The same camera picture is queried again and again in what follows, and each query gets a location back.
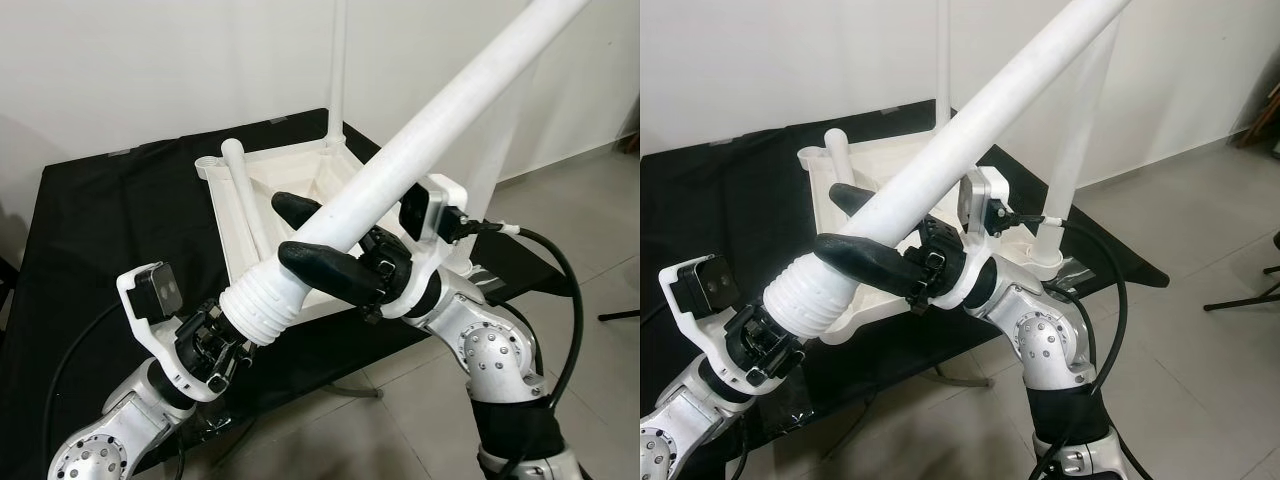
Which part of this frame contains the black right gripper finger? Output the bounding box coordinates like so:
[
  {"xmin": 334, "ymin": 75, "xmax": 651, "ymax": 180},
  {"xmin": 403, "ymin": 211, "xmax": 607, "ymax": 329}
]
[
  {"xmin": 815, "ymin": 232, "xmax": 926, "ymax": 301},
  {"xmin": 828, "ymin": 183, "xmax": 881, "ymax": 221},
  {"xmin": 277, "ymin": 240, "xmax": 386, "ymax": 306},
  {"xmin": 272, "ymin": 192, "xmax": 329, "ymax": 231}
]

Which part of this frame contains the white plastic table leg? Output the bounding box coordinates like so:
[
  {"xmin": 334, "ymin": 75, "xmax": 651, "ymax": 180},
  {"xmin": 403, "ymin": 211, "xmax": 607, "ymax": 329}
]
[
  {"xmin": 937, "ymin": 0, "xmax": 954, "ymax": 131},
  {"xmin": 218, "ymin": 0, "xmax": 593, "ymax": 348},
  {"xmin": 327, "ymin": 0, "xmax": 349, "ymax": 146},
  {"xmin": 1030, "ymin": 15, "xmax": 1123, "ymax": 281},
  {"xmin": 762, "ymin": 0, "xmax": 1136, "ymax": 346},
  {"xmin": 220, "ymin": 138, "xmax": 273, "ymax": 263},
  {"xmin": 465, "ymin": 40, "xmax": 546, "ymax": 276},
  {"xmin": 822, "ymin": 128, "xmax": 876, "ymax": 216}
]

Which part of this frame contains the white plastic table top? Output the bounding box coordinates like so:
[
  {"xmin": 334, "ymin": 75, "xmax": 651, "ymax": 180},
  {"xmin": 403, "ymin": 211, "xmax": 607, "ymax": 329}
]
[
  {"xmin": 193, "ymin": 125, "xmax": 506, "ymax": 326},
  {"xmin": 798, "ymin": 118, "xmax": 1066, "ymax": 346}
]

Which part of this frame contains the clear tape patch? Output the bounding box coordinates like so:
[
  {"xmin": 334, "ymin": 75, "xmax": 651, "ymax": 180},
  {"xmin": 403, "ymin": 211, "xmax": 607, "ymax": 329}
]
[
  {"xmin": 1050, "ymin": 255, "xmax": 1103, "ymax": 291},
  {"xmin": 470, "ymin": 265, "xmax": 523, "ymax": 301},
  {"xmin": 785, "ymin": 400, "xmax": 837, "ymax": 447}
]

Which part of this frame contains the black tablecloth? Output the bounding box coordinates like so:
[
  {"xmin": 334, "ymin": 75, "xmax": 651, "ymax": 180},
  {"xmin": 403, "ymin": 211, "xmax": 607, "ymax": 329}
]
[
  {"xmin": 640, "ymin": 100, "xmax": 1171, "ymax": 480},
  {"xmin": 0, "ymin": 108, "xmax": 579, "ymax": 480}
]

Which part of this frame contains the brown wooden furniture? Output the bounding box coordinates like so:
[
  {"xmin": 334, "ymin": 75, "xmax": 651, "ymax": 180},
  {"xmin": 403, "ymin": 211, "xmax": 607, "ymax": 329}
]
[{"xmin": 1238, "ymin": 100, "xmax": 1280, "ymax": 151}]

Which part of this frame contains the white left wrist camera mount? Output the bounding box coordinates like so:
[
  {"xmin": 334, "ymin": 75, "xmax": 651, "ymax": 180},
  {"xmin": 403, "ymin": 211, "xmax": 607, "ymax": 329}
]
[
  {"xmin": 117, "ymin": 262, "xmax": 241, "ymax": 403},
  {"xmin": 665, "ymin": 255, "xmax": 801, "ymax": 388}
]

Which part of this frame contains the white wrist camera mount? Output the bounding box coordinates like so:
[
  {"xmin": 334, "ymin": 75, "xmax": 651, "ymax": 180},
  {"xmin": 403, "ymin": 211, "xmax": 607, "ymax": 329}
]
[
  {"xmin": 665, "ymin": 255, "xmax": 801, "ymax": 388},
  {"xmin": 385, "ymin": 175, "xmax": 471, "ymax": 321},
  {"xmin": 935, "ymin": 165, "xmax": 1047, "ymax": 311},
  {"xmin": 117, "ymin": 262, "xmax": 241, "ymax": 403}
]

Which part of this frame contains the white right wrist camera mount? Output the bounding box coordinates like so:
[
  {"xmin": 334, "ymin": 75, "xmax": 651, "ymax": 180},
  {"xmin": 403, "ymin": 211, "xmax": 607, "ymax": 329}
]
[
  {"xmin": 385, "ymin": 175, "xmax": 471, "ymax": 321},
  {"xmin": 935, "ymin": 165, "xmax": 1047, "ymax": 311}
]

